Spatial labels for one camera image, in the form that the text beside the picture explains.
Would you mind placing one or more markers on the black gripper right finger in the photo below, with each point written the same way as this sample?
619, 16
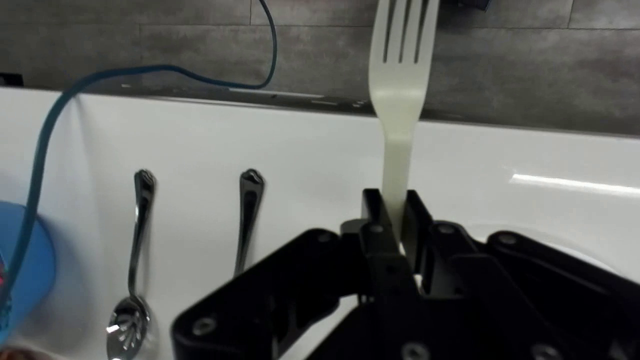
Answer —
532, 287

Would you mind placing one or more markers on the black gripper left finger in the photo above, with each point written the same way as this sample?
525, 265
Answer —
281, 287

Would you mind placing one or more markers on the white plastic fork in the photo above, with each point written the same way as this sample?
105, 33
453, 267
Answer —
401, 101

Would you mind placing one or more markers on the metal fork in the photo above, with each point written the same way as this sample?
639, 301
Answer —
250, 201

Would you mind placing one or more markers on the metal slotted spoon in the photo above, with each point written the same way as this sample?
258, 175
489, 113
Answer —
126, 326

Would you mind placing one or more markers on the blue bowl of coloured beads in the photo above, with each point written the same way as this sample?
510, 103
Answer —
40, 267

